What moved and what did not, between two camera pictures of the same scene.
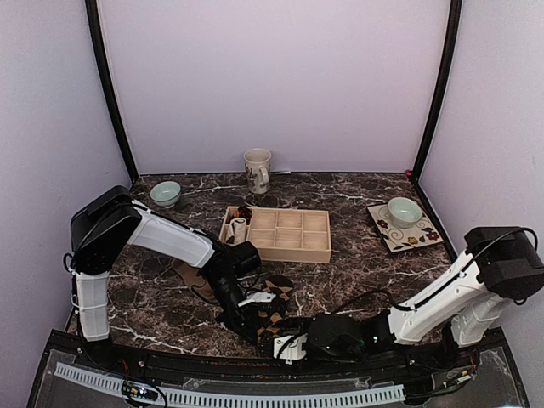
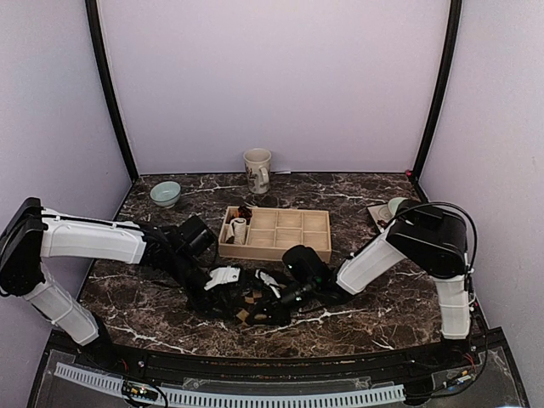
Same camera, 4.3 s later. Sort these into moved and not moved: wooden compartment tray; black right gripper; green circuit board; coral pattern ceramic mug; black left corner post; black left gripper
Moved: black right gripper; black left gripper
Not moved: coral pattern ceramic mug; wooden compartment tray; green circuit board; black left corner post
